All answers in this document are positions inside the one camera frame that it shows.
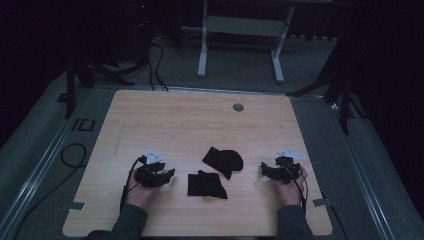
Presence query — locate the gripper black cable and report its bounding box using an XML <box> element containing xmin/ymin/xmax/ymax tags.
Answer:
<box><xmin>119</xmin><ymin>155</ymin><xmax>148</xmax><ymax>214</ymax></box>
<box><xmin>288</xmin><ymin>165</ymin><xmax>310</xmax><ymax>214</ymax></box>

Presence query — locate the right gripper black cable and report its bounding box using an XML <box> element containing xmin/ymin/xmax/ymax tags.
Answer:
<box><xmin>288</xmin><ymin>165</ymin><xmax>310</xmax><ymax>214</ymax></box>

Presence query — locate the black floor tape marking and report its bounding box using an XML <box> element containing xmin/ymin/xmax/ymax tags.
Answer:
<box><xmin>71</xmin><ymin>117</ymin><xmax>97</xmax><ymax>132</ymax></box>

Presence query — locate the person's right hand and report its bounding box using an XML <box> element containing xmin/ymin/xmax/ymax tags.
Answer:
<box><xmin>273</xmin><ymin>165</ymin><xmax>309</xmax><ymax>207</ymax></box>

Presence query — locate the black floor cable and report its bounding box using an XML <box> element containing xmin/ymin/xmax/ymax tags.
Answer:
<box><xmin>320</xmin><ymin>191</ymin><xmax>350</xmax><ymax>240</ymax></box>
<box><xmin>145</xmin><ymin>39</ymin><xmax>170</xmax><ymax>92</ymax></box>
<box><xmin>12</xmin><ymin>143</ymin><xmax>88</xmax><ymax>240</ymax></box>

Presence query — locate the black sock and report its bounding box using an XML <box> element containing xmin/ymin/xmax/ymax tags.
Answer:
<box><xmin>186</xmin><ymin>169</ymin><xmax>229</xmax><ymax>200</ymax></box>
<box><xmin>201</xmin><ymin>146</ymin><xmax>244</xmax><ymax>181</ymax></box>

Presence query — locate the white desk frame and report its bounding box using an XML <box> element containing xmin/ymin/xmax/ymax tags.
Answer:
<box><xmin>197</xmin><ymin>0</ymin><xmax>334</xmax><ymax>84</ymax></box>

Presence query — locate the black tripod stand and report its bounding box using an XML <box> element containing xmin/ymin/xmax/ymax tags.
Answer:
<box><xmin>64</xmin><ymin>54</ymin><xmax>136</xmax><ymax>120</ymax></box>
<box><xmin>285</xmin><ymin>63</ymin><xmax>368</xmax><ymax>135</ymax></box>

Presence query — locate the metal floor rail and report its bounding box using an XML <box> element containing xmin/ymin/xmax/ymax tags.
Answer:
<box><xmin>324</xmin><ymin>99</ymin><xmax>398</xmax><ymax>240</ymax></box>
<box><xmin>0</xmin><ymin>87</ymin><xmax>98</xmax><ymax>240</ymax></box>

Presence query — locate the person's left hand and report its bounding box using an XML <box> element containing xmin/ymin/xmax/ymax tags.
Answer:
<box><xmin>124</xmin><ymin>169</ymin><xmax>158</xmax><ymax>210</ymax></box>

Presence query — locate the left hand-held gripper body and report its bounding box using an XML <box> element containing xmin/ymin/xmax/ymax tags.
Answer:
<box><xmin>134</xmin><ymin>148</ymin><xmax>167</xmax><ymax>189</ymax></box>

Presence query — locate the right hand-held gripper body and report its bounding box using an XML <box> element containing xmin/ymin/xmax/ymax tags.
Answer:
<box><xmin>275</xmin><ymin>149</ymin><xmax>306</xmax><ymax>185</ymax></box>

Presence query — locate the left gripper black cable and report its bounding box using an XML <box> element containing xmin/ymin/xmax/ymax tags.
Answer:
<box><xmin>119</xmin><ymin>155</ymin><xmax>148</xmax><ymax>214</ymax></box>

